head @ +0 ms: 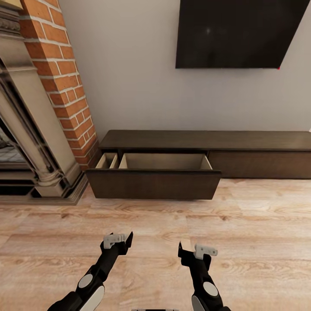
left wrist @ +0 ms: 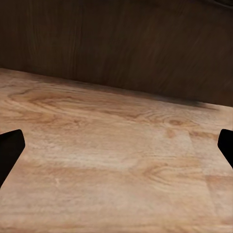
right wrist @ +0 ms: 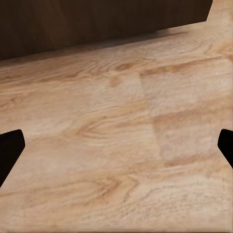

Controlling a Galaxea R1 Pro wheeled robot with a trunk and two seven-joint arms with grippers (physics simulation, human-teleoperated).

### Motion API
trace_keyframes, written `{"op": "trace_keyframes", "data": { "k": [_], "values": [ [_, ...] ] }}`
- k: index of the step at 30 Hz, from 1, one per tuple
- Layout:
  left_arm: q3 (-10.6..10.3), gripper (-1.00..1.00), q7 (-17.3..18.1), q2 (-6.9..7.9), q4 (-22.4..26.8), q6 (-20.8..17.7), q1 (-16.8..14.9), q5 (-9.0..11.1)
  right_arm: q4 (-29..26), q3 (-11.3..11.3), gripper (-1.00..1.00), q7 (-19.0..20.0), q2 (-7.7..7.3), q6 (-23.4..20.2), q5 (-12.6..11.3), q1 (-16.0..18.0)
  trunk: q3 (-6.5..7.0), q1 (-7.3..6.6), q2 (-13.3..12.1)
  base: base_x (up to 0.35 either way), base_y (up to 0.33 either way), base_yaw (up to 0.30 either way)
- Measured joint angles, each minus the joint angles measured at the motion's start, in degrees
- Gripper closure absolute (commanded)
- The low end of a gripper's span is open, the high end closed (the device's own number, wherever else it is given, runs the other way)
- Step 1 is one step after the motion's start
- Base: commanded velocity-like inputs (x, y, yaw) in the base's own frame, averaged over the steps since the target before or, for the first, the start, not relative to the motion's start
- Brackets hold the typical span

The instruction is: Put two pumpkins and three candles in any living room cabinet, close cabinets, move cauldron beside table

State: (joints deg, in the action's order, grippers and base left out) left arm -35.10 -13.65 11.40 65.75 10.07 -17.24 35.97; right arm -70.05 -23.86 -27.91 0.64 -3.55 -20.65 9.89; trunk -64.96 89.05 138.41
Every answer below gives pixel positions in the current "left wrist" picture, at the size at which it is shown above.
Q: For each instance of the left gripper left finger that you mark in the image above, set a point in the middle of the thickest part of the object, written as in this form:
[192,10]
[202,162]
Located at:
[11,146]

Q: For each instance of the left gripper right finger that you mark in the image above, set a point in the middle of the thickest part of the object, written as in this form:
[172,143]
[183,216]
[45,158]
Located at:
[225,144]

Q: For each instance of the cabinet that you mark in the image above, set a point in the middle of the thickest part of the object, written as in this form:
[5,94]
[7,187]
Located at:
[177,48]

